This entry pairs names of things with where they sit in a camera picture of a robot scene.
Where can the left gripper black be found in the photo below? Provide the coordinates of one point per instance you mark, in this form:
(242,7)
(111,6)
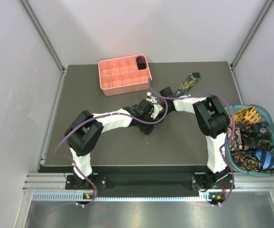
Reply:
(147,128)

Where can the blue yellow floral tie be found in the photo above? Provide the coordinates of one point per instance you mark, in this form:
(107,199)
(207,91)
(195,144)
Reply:
(188,83)

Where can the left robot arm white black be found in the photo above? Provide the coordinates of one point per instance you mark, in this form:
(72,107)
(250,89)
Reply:
(83,134)

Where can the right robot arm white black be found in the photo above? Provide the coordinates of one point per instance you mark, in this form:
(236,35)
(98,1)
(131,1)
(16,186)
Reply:
(213,122)

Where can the rolled red blue tie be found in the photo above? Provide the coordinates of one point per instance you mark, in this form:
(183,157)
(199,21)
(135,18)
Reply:
(141,62)

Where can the pink compartment organizer box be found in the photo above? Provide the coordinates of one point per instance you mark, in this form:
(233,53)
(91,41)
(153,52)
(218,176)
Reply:
(121,75)

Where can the orange patterned tie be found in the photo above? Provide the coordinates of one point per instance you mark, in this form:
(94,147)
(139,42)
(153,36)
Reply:
(247,116)

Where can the pink floral dark tie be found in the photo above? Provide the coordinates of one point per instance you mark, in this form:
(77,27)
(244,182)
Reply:
(236,141)

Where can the dark floral navy tie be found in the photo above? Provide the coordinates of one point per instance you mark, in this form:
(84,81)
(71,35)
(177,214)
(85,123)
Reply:
(256,131)

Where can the brown paisley rolled tie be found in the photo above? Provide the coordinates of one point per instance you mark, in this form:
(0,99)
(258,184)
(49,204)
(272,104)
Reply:
(246,161)

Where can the blue striped tie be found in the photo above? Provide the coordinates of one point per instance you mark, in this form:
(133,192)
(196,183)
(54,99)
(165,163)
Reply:
(265,157)

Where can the teal plastic basket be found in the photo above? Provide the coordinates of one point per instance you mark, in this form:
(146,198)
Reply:
(253,145)

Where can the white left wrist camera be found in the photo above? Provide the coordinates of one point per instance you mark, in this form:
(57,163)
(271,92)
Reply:
(157,109)

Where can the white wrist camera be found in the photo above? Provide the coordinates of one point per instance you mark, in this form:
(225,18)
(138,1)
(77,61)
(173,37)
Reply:
(157,109)
(151,98)

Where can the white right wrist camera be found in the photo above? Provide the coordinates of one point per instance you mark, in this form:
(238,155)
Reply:
(151,98)

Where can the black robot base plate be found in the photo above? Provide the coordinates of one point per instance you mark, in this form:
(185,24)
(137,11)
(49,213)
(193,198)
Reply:
(180,177)

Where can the slotted grey cable duct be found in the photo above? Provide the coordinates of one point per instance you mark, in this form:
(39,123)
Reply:
(82,196)

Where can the right aluminium frame post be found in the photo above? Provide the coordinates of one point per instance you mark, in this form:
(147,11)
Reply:
(252,32)

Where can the aluminium frame post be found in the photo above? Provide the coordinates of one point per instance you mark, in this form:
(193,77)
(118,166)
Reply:
(252,32)
(42,34)

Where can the left aluminium frame post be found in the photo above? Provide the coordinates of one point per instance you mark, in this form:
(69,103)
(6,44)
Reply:
(42,34)

